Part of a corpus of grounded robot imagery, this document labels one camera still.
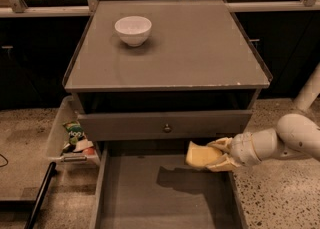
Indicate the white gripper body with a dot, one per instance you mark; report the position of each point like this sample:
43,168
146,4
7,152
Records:
242,150

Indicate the grey drawer cabinet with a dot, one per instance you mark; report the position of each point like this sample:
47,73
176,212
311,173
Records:
195,59

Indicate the metal drawer knob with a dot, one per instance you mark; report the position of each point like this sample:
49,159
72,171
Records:
167,128

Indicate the yellow sponge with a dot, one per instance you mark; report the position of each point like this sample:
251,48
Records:
199,156

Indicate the green snack bag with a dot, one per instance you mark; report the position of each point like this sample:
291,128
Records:
75,132

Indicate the white ceramic bowl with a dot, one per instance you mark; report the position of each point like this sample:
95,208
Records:
133,30

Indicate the grey top drawer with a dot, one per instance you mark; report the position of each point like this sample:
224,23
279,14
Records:
149,126

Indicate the red and white package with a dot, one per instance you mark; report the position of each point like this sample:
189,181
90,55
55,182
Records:
83,147

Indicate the black pole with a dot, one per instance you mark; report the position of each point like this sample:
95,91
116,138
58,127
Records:
51,171

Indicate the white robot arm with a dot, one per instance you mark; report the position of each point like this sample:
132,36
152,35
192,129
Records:
295,136

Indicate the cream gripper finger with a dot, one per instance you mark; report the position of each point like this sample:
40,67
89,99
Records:
223,144
224,163

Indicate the grey open middle drawer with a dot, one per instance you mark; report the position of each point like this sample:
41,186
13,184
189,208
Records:
148,185

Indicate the clear plastic bin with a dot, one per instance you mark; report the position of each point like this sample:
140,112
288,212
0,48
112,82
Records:
58,138

